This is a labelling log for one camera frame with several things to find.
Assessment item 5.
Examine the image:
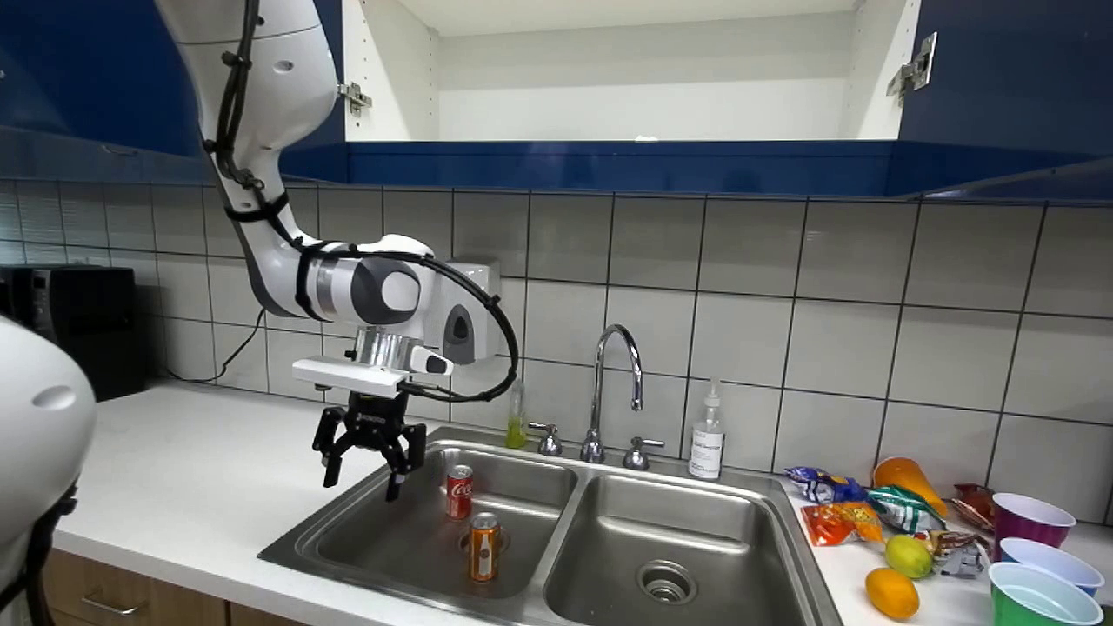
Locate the blue plastic cup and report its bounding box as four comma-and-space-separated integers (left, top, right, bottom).
995, 531, 1109, 593

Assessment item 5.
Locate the open white-lined wall cabinet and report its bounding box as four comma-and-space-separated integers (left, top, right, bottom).
280, 0, 933, 202

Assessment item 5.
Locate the red-orange chip bag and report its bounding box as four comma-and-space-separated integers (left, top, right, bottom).
799, 497, 890, 553

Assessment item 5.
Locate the black power cord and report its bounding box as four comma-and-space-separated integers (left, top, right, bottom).
188, 321, 268, 387

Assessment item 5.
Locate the green apple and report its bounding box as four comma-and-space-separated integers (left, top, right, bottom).
878, 527, 937, 585

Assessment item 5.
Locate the green dish soap bottle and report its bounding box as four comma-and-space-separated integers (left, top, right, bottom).
500, 379, 536, 455

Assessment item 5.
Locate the chrome gooseneck faucet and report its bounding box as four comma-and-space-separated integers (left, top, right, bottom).
523, 321, 668, 474

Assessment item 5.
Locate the green snack bag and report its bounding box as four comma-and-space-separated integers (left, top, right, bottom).
864, 483, 949, 540

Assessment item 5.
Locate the green plastic cup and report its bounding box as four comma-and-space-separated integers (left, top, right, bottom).
984, 561, 1109, 626

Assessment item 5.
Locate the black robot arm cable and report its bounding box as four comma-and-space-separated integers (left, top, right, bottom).
0, 0, 520, 626

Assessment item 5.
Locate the stainless steel double sink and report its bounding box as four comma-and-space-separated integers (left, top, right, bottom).
253, 424, 847, 626

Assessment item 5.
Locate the orange Fanta can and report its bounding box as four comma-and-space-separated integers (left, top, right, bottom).
463, 508, 504, 590

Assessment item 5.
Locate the orange fruit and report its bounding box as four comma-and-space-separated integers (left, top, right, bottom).
861, 564, 923, 626

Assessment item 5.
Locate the blue glossy cabinet door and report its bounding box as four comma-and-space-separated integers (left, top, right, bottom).
898, 0, 1113, 162
0, 0, 348, 160

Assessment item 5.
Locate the white wall soap dispenser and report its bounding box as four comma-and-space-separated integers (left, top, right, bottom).
434, 256, 508, 376

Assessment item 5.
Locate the purple plastic cup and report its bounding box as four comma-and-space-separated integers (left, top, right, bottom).
987, 491, 1080, 553

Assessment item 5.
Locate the black microwave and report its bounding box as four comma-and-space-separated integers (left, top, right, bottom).
0, 260, 157, 403

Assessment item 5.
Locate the clear pump soap bottle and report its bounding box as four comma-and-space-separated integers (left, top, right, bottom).
685, 379, 731, 486

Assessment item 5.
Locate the blue snack bag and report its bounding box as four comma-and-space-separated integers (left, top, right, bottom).
783, 461, 869, 504

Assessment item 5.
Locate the metal drawer handle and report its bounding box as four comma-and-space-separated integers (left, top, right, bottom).
75, 590, 143, 621

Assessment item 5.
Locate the red soda can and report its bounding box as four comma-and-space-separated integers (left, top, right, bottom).
441, 459, 479, 524

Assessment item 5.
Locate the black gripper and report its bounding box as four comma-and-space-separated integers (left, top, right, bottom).
304, 388, 432, 504

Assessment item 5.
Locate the orange toy squash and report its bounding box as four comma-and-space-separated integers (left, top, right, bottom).
869, 455, 951, 521

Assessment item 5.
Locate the silver colourful snack wrapper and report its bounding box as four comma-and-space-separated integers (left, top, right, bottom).
928, 527, 990, 580

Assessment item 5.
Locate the wooden base cabinet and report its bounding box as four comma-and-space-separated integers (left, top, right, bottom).
34, 544, 304, 626

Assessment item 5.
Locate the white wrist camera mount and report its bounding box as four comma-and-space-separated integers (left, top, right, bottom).
289, 326, 457, 398

